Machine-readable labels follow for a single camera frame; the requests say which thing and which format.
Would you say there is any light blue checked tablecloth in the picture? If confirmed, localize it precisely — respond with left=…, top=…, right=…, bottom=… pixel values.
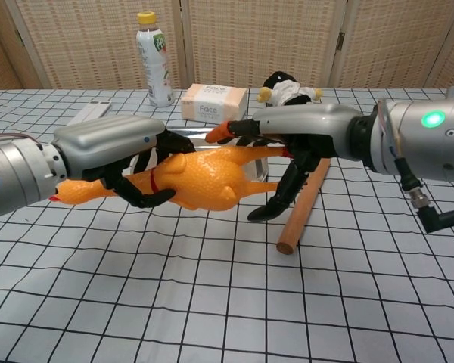
left=0, top=88, right=454, bottom=363

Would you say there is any peach tissue pack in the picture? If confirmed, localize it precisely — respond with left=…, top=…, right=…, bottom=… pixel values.
left=180, top=83, right=248, bottom=122

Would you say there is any black white plush doll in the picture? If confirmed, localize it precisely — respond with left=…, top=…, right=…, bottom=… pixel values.
left=257, top=70, right=324, bottom=107

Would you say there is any wooden rolling stick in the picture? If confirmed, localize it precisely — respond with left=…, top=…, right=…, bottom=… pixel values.
left=275, top=157, right=332, bottom=255

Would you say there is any orange rubber toy chicken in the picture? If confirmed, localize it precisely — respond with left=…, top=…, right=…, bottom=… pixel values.
left=48, top=146, right=292, bottom=213

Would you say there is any black angled connector cable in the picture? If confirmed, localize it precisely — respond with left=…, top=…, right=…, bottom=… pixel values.
left=396, top=157, right=454, bottom=236

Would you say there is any woven folding screen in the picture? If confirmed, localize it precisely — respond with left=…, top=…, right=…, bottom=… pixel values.
left=0, top=0, right=454, bottom=91

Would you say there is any white folding stand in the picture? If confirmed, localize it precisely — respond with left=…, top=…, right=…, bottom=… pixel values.
left=66, top=100, right=113, bottom=128

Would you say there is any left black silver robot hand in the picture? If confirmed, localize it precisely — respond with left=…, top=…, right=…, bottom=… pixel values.
left=51, top=115, right=197, bottom=208

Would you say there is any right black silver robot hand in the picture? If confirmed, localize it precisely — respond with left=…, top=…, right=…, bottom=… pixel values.
left=206, top=102, right=361, bottom=222

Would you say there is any white bottle yellow cap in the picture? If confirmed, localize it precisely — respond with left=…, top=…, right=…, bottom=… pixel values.
left=135, top=11, right=176, bottom=108

